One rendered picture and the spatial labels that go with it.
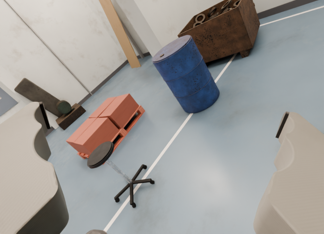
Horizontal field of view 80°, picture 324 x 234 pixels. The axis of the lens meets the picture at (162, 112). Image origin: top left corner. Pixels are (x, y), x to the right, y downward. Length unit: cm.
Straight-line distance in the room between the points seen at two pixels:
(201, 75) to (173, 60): 41
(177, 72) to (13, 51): 568
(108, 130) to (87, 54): 483
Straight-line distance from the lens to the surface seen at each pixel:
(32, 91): 666
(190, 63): 232
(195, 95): 246
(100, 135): 308
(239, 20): 312
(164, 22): 416
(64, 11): 782
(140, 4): 393
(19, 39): 730
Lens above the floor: 143
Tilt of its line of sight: 27 degrees down
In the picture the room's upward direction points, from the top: 36 degrees counter-clockwise
